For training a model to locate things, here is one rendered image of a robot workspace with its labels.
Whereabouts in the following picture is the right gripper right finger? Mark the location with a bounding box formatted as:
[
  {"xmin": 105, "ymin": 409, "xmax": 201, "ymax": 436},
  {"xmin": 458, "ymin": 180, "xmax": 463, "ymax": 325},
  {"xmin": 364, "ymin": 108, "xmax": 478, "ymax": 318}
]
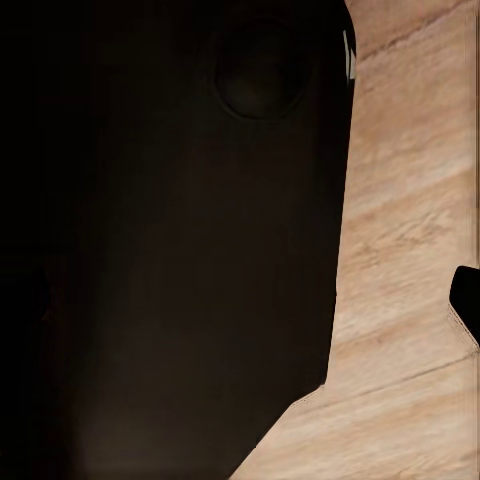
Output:
[{"xmin": 449, "ymin": 265, "xmax": 480, "ymax": 344}]

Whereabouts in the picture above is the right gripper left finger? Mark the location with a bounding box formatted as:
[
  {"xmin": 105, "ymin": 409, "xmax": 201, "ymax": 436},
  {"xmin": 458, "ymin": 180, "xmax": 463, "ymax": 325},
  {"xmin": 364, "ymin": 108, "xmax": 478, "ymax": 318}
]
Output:
[{"xmin": 0, "ymin": 266, "xmax": 51, "ymax": 384}]

